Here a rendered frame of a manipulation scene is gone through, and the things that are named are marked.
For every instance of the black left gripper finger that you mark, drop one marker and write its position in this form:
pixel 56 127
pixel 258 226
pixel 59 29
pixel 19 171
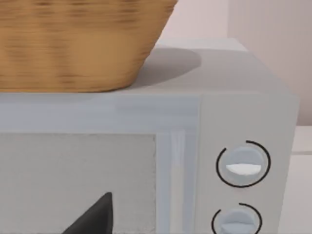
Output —
pixel 98 217

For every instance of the pale microwave door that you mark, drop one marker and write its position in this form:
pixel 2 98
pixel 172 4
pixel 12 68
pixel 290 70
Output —
pixel 97 117

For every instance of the pale microwave knob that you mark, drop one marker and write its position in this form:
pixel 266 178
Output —
pixel 244 163
pixel 236 222

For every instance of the woven wicker basket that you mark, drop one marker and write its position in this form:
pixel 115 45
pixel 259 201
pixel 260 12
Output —
pixel 73 44

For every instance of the pale microwave oven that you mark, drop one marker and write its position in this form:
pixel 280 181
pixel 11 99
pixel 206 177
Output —
pixel 231 97

